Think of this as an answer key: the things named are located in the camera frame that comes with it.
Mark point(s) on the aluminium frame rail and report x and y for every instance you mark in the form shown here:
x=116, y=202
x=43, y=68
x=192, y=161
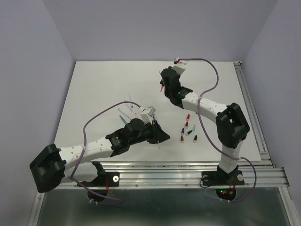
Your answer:
x=159, y=184

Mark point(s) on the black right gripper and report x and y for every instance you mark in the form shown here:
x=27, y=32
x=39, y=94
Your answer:
x=175, y=71

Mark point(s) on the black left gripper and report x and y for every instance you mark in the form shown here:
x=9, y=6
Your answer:
x=157, y=133

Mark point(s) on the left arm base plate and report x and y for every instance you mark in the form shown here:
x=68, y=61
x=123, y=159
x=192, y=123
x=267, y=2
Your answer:
x=110, y=179

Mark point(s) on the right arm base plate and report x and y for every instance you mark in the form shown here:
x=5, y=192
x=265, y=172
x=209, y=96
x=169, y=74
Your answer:
x=221, y=178

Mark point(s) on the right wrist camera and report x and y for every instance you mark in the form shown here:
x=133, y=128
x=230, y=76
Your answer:
x=179, y=66

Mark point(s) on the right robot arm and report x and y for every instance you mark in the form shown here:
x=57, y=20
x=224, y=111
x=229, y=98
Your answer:
x=232, y=126

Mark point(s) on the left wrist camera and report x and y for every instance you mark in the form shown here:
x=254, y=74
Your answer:
x=147, y=114

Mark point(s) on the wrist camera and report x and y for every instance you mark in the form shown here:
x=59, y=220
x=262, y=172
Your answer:
x=179, y=66
x=147, y=114

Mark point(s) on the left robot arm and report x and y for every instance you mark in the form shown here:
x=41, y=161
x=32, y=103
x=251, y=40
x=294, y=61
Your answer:
x=54, y=165

